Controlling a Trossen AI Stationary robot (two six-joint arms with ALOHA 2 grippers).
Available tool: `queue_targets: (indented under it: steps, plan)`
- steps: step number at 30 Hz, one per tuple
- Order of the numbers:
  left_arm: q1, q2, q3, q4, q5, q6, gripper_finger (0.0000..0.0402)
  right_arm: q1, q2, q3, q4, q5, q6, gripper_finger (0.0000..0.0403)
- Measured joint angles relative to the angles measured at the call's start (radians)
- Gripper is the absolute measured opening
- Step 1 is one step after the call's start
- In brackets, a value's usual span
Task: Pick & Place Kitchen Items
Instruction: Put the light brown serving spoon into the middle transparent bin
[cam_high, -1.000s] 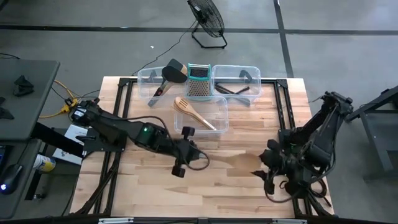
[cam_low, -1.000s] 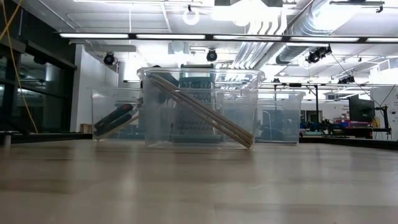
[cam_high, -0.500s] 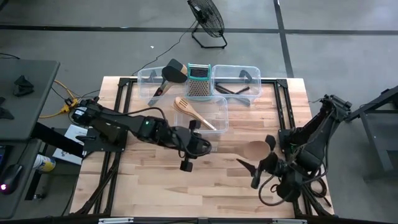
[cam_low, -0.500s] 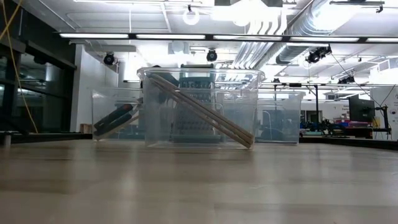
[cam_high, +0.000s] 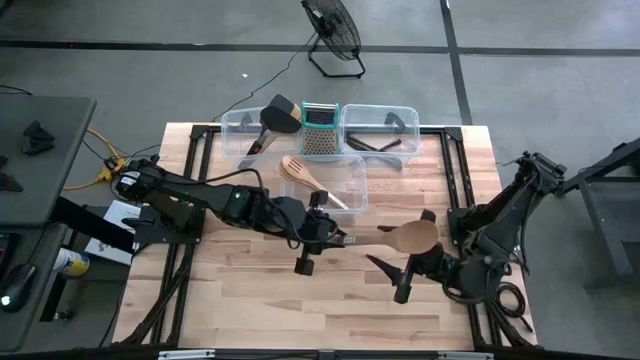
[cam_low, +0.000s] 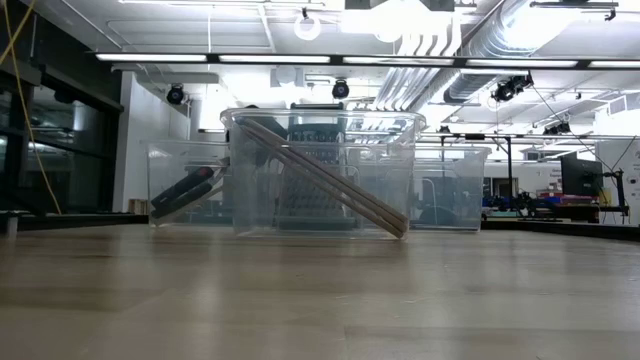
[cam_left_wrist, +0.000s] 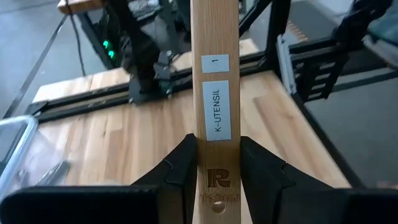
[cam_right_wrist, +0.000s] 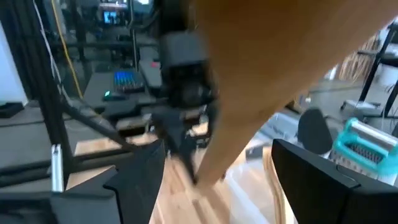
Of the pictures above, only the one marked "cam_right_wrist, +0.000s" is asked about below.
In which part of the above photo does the white cable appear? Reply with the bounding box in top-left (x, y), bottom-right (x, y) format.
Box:
top-left (32, 0), bottom-right (68, 97)

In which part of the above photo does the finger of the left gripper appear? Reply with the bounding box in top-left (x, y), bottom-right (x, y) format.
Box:
top-left (152, 107), bottom-right (198, 184)
top-left (206, 101), bottom-right (220, 138)

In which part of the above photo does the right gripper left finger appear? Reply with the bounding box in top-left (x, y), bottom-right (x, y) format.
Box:
top-left (104, 139), bottom-right (165, 224)

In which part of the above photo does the grey work surface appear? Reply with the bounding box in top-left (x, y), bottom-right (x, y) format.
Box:
top-left (0, 105), bottom-right (125, 187)

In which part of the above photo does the backlit keyboard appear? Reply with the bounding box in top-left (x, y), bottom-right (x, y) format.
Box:
top-left (112, 70), bottom-right (146, 94)

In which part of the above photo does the silver bracket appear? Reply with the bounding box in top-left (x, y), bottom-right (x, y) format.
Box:
top-left (50, 144), bottom-right (65, 192)

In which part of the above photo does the black flat box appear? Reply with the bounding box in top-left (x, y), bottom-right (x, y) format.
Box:
top-left (0, 101), bottom-right (25, 119)

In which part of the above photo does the black computer mouse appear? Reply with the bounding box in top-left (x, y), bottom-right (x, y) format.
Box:
top-left (101, 89), bottom-right (127, 103)

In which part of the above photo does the large wooden spoon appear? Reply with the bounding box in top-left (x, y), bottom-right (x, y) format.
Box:
top-left (192, 0), bottom-right (398, 190)

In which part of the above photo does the teal metal box grater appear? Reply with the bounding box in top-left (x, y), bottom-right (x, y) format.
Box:
top-left (328, 117), bottom-right (398, 184)

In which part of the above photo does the clear plastic bin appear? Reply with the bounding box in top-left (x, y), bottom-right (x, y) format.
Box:
top-left (248, 107), bottom-right (312, 156)
top-left (225, 138), bottom-right (299, 224)

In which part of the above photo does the black spoon with red accent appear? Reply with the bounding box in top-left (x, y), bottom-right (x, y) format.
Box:
top-left (297, 107), bottom-right (334, 156)

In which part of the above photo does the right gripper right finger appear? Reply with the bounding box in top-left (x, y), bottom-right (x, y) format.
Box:
top-left (272, 139), bottom-right (360, 224)

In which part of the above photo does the wooden spork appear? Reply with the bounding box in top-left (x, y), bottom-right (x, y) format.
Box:
top-left (262, 144), bottom-right (289, 224)

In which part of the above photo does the lit computer monitor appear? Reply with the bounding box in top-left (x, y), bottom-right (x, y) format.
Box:
top-left (98, 0), bottom-right (129, 26)

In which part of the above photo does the grey desk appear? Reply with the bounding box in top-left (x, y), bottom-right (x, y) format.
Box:
top-left (82, 58), bottom-right (162, 113)

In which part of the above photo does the black metal rack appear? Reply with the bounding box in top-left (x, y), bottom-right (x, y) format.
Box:
top-left (357, 21), bottom-right (398, 119)

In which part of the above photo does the black aluminium rig frame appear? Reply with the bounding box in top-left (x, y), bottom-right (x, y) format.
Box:
top-left (0, 0), bottom-right (165, 194)

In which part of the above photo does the yellow cable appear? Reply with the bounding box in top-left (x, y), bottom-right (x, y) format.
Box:
top-left (50, 0), bottom-right (85, 100)

